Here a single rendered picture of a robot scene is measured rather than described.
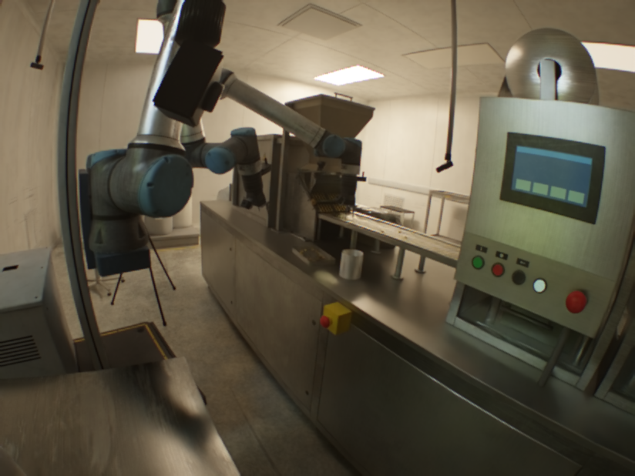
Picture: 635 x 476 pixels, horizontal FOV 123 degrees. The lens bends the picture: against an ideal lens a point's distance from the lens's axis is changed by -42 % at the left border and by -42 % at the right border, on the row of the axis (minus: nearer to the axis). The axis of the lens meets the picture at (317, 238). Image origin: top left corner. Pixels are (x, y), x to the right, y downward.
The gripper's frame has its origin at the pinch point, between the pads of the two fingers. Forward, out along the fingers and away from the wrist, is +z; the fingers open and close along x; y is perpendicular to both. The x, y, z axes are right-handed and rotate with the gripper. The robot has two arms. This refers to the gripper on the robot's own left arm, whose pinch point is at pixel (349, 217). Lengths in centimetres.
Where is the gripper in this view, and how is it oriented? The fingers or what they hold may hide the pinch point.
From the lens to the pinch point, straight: 141.1
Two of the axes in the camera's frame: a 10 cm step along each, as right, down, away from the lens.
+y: -8.2, 0.8, -5.7
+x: 5.7, 2.6, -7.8
